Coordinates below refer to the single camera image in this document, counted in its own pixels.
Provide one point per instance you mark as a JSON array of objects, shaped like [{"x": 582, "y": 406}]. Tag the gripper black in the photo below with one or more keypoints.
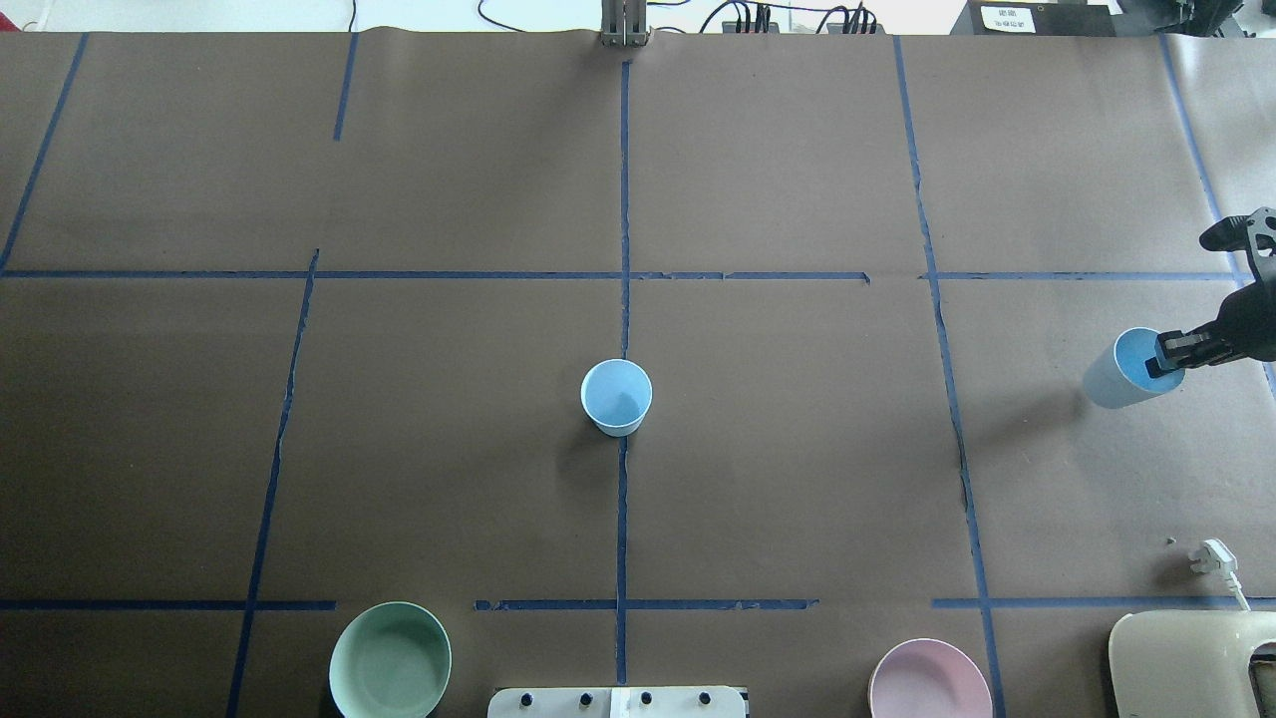
[{"x": 1250, "y": 326}]

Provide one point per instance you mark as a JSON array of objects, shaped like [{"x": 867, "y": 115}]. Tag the light blue cup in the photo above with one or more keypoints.
[
  {"x": 616, "y": 395},
  {"x": 1128, "y": 371}
]

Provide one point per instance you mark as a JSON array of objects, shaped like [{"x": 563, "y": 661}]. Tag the cream toaster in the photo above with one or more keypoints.
[{"x": 1193, "y": 663}]

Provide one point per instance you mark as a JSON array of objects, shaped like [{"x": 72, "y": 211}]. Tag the black power box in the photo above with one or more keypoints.
[{"x": 1035, "y": 18}]

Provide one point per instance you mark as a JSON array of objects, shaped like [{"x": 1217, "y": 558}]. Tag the pink bowl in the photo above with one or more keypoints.
[{"x": 928, "y": 678}]

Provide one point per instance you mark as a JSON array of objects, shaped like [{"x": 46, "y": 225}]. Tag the orange black connector block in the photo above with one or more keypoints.
[{"x": 756, "y": 18}]

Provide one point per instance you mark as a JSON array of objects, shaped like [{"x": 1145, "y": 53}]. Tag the mint green bowl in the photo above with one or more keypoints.
[{"x": 393, "y": 660}]

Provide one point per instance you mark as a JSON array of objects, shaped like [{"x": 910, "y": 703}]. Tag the aluminium frame post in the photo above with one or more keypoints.
[{"x": 624, "y": 23}]

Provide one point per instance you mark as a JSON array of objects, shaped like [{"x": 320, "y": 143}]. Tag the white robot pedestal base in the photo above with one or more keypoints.
[{"x": 621, "y": 701}]

